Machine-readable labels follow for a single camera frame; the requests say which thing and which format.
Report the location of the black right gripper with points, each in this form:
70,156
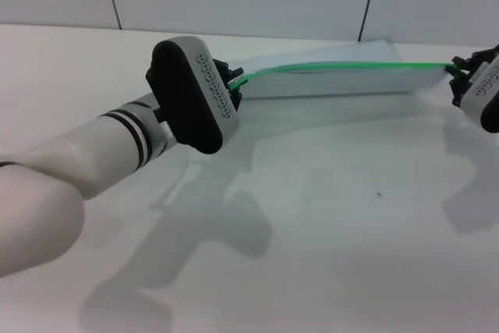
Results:
483,56

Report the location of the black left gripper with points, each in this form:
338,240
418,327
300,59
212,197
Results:
221,68

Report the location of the clear green-zip document bag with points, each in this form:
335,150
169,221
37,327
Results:
331,75

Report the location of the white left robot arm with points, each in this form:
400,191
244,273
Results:
70,169

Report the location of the black grey right wrist camera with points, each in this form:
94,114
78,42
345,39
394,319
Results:
485,95

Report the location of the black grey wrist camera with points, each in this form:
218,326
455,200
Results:
485,95
187,95

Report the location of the black grey left wrist camera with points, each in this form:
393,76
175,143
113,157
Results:
187,95

